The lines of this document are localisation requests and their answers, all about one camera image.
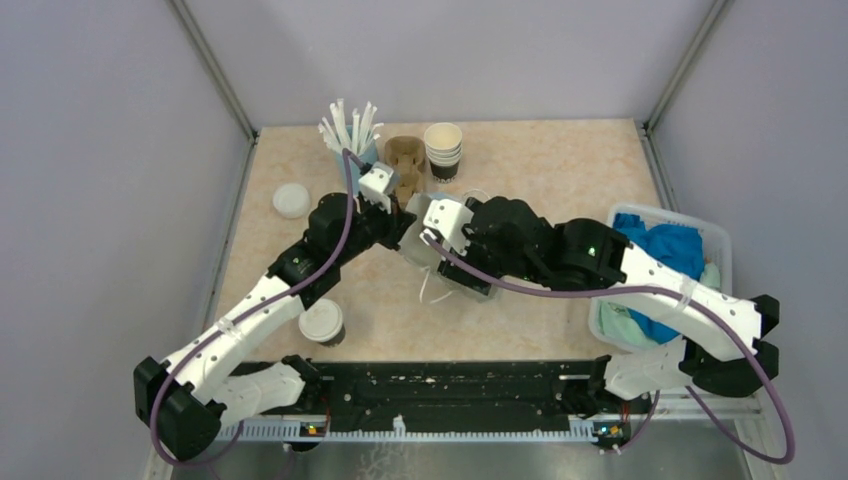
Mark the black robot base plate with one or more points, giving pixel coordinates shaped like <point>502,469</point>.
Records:
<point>456,397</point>

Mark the white plastic cup lid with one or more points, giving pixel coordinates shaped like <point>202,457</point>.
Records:
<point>321,321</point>

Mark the blue and white paper bag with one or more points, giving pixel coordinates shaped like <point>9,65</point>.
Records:
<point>418,253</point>

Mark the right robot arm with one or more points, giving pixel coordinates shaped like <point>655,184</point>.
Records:
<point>720,344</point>

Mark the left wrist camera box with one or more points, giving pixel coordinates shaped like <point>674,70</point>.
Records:
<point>377,185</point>

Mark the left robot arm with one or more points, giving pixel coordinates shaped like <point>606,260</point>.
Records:
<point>190,396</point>

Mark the white plastic basket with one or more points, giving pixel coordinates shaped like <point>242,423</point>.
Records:
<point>716,247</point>

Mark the blue straw holder cup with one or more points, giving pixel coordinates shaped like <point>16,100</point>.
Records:
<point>369,157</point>

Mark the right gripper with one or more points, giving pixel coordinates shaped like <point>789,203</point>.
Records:
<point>465,274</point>

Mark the brown cardboard cup carrier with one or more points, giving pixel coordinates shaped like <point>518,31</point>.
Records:
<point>407,156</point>

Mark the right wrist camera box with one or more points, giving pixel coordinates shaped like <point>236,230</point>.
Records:
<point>445,220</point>

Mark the light green cloth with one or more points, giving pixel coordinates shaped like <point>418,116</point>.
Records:
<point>615,324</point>

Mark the white wrapped straws bundle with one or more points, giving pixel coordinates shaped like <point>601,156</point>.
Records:
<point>357,131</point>

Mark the blue cloth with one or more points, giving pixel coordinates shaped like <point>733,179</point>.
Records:
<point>679,247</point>

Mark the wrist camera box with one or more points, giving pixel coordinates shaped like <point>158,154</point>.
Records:
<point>377,185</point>
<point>445,220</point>

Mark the stack of paper cups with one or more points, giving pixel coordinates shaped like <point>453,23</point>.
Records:
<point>443,148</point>

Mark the stack of white lids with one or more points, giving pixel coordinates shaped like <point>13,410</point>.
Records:
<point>292,201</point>

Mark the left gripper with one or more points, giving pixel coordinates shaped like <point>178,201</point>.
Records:
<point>397,223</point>

